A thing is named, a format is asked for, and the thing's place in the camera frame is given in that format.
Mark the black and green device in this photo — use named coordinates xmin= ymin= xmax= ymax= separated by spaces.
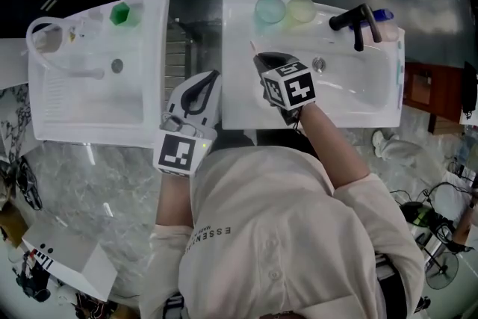
xmin=401 ymin=200 xmax=436 ymax=228

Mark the white sink with washboard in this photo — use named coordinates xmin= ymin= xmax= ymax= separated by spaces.
xmin=25 ymin=0 xmax=171 ymax=143

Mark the white ceramic washbasin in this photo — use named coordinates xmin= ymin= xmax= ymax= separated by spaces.
xmin=222 ymin=0 xmax=406 ymax=131

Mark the brown wooden stool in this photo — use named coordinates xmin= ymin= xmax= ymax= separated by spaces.
xmin=403 ymin=61 xmax=468 ymax=135

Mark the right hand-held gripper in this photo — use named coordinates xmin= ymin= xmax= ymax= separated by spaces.
xmin=253 ymin=52 xmax=317 ymax=126

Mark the person's torso in beige shirt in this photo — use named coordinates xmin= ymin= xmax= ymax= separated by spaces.
xmin=140 ymin=145 xmax=426 ymax=319

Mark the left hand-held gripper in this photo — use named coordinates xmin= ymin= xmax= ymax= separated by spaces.
xmin=152 ymin=69 xmax=223 ymax=179

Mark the white flexible hose faucet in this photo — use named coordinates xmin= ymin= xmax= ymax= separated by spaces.
xmin=25 ymin=16 xmax=106 ymax=81

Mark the white box with black print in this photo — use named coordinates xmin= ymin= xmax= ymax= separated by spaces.
xmin=21 ymin=231 xmax=119 ymax=303

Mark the green cup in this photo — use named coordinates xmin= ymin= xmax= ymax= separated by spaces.
xmin=109 ymin=0 xmax=145 ymax=27

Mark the black faucet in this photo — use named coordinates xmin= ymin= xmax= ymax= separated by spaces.
xmin=328 ymin=3 xmax=382 ymax=52

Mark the blue bottle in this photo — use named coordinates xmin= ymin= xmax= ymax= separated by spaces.
xmin=349 ymin=7 xmax=395 ymax=31

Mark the person's right forearm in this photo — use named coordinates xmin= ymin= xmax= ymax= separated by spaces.
xmin=298 ymin=100 xmax=370 ymax=195

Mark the yellow-green cup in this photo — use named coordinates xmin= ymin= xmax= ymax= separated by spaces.
xmin=285 ymin=0 xmax=317 ymax=22

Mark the light blue cup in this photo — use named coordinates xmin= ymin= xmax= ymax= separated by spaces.
xmin=255 ymin=0 xmax=287 ymax=24

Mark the marble pattern slab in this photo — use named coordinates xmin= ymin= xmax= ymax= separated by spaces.
xmin=0 ymin=84 xmax=34 ymax=161

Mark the black floor fan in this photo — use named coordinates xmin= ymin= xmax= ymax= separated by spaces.
xmin=424 ymin=251 xmax=460 ymax=291

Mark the white panel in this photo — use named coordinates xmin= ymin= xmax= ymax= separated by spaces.
xmin=0 ymin=36 xmax=31 ymax=90

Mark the person's left forearm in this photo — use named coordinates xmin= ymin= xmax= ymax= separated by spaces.
xmin=155 ymin=171 xmax=195 ymax=229

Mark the metal slatted sink rack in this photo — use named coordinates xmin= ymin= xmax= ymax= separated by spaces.
xmin=164 ymin=20 xmax=224 ymax=87

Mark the person's black waist belt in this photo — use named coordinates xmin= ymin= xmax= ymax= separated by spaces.
xmin=375 ymin=253 xmax=406 ymax=315

